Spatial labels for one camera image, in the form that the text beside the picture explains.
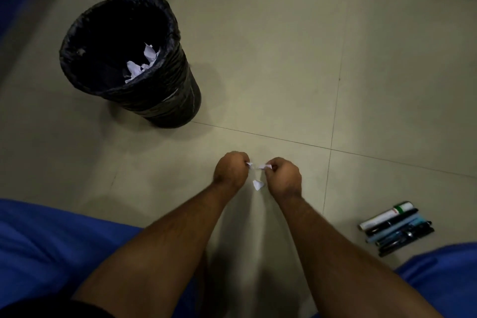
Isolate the person's right hand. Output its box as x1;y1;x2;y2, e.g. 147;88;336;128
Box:
264;157;302;199

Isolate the person's left hand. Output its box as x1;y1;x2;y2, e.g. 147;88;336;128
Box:
213;151;251;192

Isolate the person's left forearm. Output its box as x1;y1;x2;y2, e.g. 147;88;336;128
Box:
71;180;243;318

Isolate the person's right forearm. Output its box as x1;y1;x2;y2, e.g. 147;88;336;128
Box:
274;191;444;318

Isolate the white marker with green cap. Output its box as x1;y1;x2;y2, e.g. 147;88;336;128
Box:
358;201;413;231

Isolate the bin with black bag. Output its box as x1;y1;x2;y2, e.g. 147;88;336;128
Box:
59;0;202;129

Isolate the black marker pen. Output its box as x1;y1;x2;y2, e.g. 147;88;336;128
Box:
364;208;419;237

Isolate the light blue pen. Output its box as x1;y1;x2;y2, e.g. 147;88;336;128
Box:
366;216;426;244

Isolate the crumpled white paper piece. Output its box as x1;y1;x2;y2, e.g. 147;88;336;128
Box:
143;43;161;66
124;61;151;84

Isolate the black pen with clip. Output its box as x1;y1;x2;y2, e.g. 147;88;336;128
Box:
374;221;433;247

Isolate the slim black pen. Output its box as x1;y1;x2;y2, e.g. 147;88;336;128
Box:
378;228;435;258

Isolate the person's right leg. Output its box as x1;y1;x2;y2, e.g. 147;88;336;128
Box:
394;242;477;318

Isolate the person's leg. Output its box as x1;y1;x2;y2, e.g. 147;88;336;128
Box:
0;198;200;318
394;242;477;318

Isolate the person's left leg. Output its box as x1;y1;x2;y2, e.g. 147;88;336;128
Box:
0;198;200;318

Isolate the person's black shirt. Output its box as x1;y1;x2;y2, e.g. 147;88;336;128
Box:
0;298;118;318

